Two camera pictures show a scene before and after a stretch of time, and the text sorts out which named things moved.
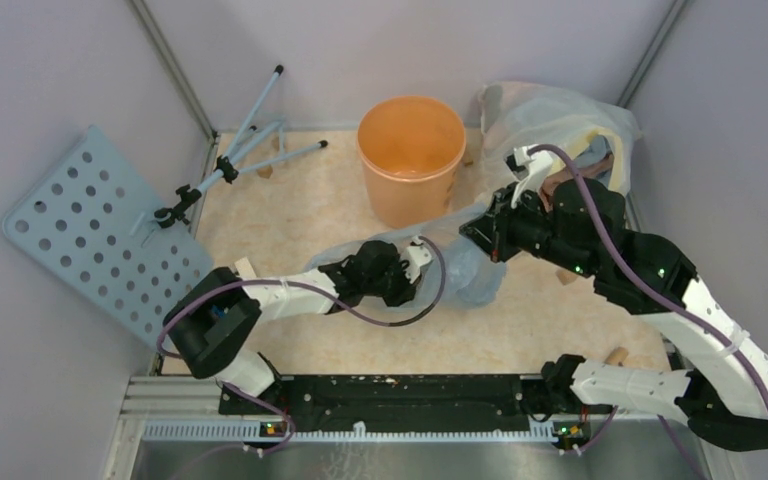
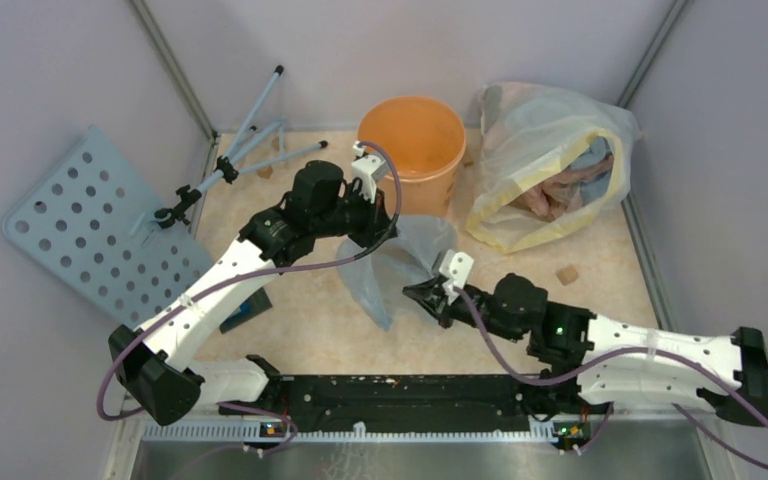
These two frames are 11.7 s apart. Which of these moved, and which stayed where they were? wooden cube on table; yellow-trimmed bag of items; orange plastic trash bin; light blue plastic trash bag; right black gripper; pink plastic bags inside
Moved: light blue plastic trash bag; right black gripper
Stayed: yellow-trimmed bag of items; pink plastic bags inside; wooden cube on table; orange plastic trash bin
